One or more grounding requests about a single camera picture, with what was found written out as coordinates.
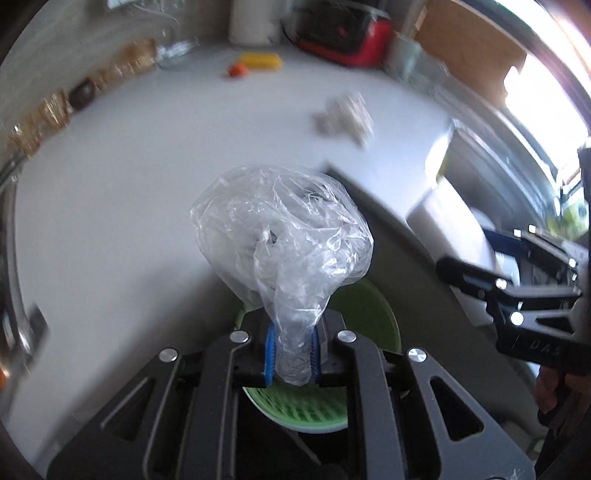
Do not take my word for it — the amber stacked glass cup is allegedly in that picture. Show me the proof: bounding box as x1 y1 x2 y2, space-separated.
121 38 157 75

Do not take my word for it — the green dish soap bottle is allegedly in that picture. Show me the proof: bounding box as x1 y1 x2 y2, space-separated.
559 200 589 240

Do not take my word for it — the person's right hand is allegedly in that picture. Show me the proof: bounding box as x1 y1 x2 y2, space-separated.
534 366 590 426

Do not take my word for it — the clear glass mug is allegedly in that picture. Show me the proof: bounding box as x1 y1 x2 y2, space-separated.
384 36 450 95

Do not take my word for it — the clear plastic bag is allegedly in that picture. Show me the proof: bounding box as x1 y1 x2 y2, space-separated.
190 165 374 386

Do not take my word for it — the crumpled white pink tissue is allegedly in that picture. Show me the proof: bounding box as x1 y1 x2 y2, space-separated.
312 92 375 149

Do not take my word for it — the white sponge block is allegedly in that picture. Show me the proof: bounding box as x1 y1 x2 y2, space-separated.
404 177 498 331

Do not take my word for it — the red black blender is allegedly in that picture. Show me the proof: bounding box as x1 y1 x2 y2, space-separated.
280 1 393 68

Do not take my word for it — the amber glass cup leftmost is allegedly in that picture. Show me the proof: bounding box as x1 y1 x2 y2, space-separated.
9 118 41 158

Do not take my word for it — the small orange tangerine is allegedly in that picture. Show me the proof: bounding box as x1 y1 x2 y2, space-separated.
228 63 249 78

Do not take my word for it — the wooden cutting board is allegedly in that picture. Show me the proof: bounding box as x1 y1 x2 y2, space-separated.
415 0 527 109

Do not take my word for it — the dark brown small pot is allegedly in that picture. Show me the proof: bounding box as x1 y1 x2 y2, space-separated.
68 77 96 111

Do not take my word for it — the green plastic trash basket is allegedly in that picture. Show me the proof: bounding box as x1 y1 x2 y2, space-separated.
232 277 402 434

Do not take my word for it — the stainless steel sink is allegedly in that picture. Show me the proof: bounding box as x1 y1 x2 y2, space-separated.
438 119 555 233

